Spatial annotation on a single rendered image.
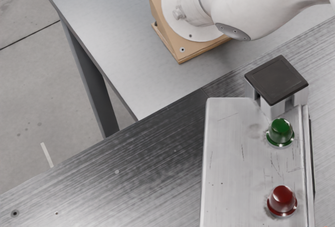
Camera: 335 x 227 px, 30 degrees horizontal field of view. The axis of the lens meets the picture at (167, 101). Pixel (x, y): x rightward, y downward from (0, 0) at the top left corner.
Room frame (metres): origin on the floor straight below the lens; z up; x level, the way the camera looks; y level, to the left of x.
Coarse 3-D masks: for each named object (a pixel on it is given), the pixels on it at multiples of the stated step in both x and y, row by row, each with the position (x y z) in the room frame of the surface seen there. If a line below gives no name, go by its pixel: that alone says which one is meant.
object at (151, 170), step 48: (288, 48) 0.96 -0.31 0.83; (192, 96) 0.87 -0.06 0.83; (240, 96) 0.85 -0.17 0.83; (96, 144) 0.79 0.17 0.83; (144, 144) 0.77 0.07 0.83; (192, 144) 0.74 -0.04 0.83; (48, 192) 0.69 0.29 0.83; (96, 192) 0.67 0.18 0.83; (144, 192) 0.65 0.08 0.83; (192, 192) 0.63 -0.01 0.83
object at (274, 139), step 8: (280, 120) 0.32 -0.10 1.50; (272, 128) 0.31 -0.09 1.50; (280, 128) 0.31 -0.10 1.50; (288, 128) 0.31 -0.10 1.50; (272, 136) 0.31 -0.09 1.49; (280, 136) 0.30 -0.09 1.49; (288, 136) 0.30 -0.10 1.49; (272, 144) 0.30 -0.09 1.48; (280, 144) 0.30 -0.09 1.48; (288, 144) 0.30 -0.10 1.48
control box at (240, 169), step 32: (224, 128) 0.33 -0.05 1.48; (256, 128) 0.33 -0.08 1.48; (224, 160) 0.30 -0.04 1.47; (256, 160) 0.29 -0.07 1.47; (288, 160) 0.29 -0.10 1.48; (224, 192) 0.27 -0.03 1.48; (256, 192) 0.26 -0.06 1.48; (224, 224) 0.24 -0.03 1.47; (256, 224) 0.23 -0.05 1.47; (288, 224) 0.23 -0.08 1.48
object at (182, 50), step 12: (156, 0) 1.08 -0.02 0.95; (156, 12) 1.07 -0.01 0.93; (156, 24) 1.11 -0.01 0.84; (168, 36) 1.02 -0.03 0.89; (180, 36) 1.02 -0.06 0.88; (168, 48) 1.02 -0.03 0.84; (180, 48) 0.99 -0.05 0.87; (192, 48) 1.00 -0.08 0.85; (204, 48) 1.00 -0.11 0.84; (180, 60) 0.98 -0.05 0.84
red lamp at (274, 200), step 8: (272, 192) 0.25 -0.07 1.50; (280, 192) 0.24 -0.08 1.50; (288, 192) 0.24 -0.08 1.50; (272, 200) 0.24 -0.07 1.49; (280, 200) 0.24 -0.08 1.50; (288, 200) 0.24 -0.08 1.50; (296, 200) 0.24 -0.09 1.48; (272, 208) 0.24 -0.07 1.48; (280, 208) 0.23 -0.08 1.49; (288, 208) 0.23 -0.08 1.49; (296, 208) 0.24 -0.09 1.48; (280, 216) 0.23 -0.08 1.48; (288, 216) 0.23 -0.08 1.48
